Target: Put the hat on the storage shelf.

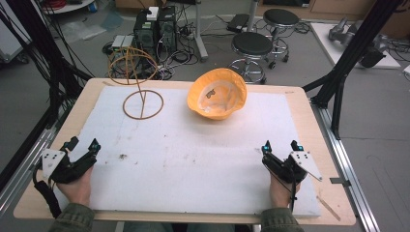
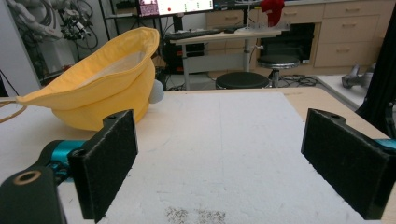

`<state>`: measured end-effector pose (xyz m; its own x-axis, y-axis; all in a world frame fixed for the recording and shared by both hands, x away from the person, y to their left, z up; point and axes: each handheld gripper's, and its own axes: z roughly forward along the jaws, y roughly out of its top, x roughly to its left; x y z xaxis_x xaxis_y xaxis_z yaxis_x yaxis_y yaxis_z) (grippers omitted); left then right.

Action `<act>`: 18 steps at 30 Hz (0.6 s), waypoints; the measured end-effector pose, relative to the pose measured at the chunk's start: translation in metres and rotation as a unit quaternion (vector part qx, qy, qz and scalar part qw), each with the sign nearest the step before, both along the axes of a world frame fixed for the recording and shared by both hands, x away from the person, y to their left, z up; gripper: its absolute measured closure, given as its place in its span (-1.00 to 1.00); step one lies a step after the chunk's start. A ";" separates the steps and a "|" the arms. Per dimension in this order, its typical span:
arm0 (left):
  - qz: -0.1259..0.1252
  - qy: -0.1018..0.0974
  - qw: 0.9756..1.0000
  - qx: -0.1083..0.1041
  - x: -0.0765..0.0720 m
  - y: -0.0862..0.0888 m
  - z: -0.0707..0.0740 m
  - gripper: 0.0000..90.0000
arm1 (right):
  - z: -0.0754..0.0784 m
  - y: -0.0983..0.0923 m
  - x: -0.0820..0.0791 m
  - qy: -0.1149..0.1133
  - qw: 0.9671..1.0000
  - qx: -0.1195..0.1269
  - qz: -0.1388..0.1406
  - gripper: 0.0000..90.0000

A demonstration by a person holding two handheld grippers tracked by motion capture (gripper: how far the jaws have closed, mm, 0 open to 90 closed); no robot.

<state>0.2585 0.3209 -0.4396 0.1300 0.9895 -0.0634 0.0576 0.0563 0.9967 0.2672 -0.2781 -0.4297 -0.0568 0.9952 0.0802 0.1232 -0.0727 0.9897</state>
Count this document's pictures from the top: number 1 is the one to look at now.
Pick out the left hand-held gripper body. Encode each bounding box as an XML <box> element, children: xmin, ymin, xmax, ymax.
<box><xmin>41</xmin><ymin>148</ymin><xmax>98</xmax><ymax>185</ymax></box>

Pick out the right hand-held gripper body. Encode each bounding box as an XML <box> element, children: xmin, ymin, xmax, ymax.
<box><xmin>261</xmin><ymin>149</ymin><xmax>324</xmax><ymax>185</ymax></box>

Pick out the person's left hand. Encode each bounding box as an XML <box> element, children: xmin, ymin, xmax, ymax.
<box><xmin>55</xmin><ymin>164</ymin><xmax>95</xmax><ymax>208</ymax></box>

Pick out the person's right hand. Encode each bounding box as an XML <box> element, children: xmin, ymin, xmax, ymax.
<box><xmin>268</xmin><ymin>174</ymin><xmax>302</xmax><ymax>210</ymax></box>

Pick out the yellow bucket hat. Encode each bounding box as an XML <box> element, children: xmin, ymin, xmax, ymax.
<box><xmin>186</xmin><ymin>67</ymin><xmax>249</xmax><ymax>122</ymax></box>

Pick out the white foam mat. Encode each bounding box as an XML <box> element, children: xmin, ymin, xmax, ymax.
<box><xmin>52</xmin><ymin>84</ymin><xmax>322</xmax><ymax>219</ymax></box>

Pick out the black round stool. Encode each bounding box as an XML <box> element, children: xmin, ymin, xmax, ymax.
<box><xmin>228</xmin><ymin>31</ymin><xmax>275</xmax><ymax>85</ymax></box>
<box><xmin>262</xmin><ymin>8</ymin><xmax>302</xmax><ymax>64</ymax></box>

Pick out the white board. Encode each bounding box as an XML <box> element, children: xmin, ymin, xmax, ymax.
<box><xmin>309</xmin><ymin>21</ymin><xmax>402</xmax><ymax>71</ymax></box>

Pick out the small white device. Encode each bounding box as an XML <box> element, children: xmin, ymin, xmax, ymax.
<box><xmin>111</xmin><ymin>34</ymin><xmax>135</xmax><ymax>50</ymax></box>

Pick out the black computer tower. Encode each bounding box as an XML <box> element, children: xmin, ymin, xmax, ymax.
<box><xmin>157</xmin><ymin>5</ymin><xmax>178</xmax><ymax>55</ymax></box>
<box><xmin>132</xmin><ymin>9</ymin><xmax>160</xmax><ymax>63</ymax></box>

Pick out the black flat case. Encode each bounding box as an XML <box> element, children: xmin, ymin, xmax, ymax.
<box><xmin>225</xmin><ymin>13</ymin><xmax>251</xmax><ymax>34</ymax></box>

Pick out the grey metal table leg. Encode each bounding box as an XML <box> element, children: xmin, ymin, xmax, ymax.
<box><xmin>191</xmin><ymin>0</ymin><xmax>210</xmax><ymax>63</ymax></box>

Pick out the white round table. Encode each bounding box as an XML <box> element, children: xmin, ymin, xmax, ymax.
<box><xmin>41</xmin><ymin>0</ymin><xmax>97</xmax><ymax>15</ymax></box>

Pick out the white box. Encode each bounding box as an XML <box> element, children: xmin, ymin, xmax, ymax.
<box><xmin>146</xmin><ymin>6</ymin><xmax>160</xmax><ymax>22</ymax></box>

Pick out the black sleeved cable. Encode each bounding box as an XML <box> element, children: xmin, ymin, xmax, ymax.
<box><xmin>31</xmin><ymin>160</ymin><xmax>63</xmax><ymax>219</ymax></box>

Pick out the aluminium rail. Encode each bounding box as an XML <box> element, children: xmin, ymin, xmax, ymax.
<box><xmin>309</xmin><ymin>100</ymin><xmax>382</xmax><ymax>232</ymax></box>
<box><xmin>0</xmin><ymin>125</ymin><xmax>57</xmax><ymax>218</ymax></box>

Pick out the grey metal bracket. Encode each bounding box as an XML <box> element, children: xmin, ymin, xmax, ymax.
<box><xmin>329</xmin><ymin>176</ymin><xmax>352</xmax><ymax>189</ymax></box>

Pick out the brown wire ring stand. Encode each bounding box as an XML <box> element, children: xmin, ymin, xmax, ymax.
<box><xmin>107</xmin><ymin>45</ymin><xmax>165</xmax><ymax>121</ymax></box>

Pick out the black metal frame strut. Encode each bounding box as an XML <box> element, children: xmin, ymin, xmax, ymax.
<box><xmin>0</xmin><ymin>0</ymin><xmax>95</xmax><ymax>130</ymax></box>
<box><xmin>302</xmin><ymin>0</ymin><xmax>406</xmax><ymax>141</ymax></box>

